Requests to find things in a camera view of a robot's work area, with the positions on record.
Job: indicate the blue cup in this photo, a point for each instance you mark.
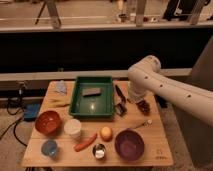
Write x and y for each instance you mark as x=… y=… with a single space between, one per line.
x=49 y=148

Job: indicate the black peeler tool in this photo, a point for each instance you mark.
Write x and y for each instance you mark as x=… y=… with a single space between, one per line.
x=121 y=106

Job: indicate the red bowl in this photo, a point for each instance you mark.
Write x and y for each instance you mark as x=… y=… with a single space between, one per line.
x=48 y=122

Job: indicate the white paper cup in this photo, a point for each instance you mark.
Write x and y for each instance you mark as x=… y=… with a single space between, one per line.
x=73 y=128

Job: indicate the purple bowl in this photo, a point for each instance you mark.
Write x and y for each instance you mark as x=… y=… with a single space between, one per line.
x=129 y=145

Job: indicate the green plastic tray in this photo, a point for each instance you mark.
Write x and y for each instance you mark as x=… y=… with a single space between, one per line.
x=92 y=107

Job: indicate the blue box on floor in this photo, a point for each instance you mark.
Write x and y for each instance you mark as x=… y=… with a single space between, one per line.
x=31 y=112

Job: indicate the orange carrot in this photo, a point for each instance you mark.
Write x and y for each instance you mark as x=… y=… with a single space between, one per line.
x=85 y=144

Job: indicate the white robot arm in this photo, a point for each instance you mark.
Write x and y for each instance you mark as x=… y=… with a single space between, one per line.
x=144 y=76

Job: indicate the silver fork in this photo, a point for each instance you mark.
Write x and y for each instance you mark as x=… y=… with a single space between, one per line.
x=145 y=123

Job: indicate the small steel cup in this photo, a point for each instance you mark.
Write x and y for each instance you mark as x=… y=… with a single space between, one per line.
x=99 y=151

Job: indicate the yellow banana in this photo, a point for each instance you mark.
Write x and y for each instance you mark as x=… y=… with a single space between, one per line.
x=55 y=103

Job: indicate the grey sponge block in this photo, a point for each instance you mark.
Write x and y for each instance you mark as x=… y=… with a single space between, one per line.
x=91 y=91

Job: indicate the light blue cloth left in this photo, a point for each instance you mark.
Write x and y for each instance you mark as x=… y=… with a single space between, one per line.
x=60 y=87

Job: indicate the dark red grape bunch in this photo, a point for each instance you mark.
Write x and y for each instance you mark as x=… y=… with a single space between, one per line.
x=144 y=107

